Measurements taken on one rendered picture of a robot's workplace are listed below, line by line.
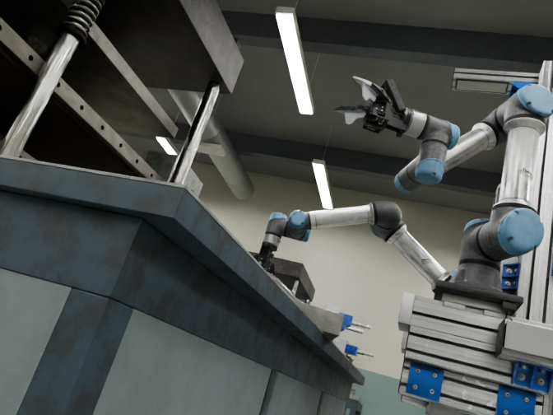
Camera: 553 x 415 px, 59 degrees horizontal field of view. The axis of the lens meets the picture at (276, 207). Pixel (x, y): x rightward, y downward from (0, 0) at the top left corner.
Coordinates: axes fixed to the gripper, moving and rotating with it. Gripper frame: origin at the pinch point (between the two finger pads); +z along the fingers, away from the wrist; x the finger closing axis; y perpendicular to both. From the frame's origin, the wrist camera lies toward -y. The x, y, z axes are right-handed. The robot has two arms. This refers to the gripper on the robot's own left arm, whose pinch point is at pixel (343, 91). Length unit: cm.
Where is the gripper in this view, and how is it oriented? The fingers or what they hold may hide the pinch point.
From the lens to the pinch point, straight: 144.4
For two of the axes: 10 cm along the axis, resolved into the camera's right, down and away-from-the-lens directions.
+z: -9.4, -3.2, -0.9
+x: -2.2, 4.1, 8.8
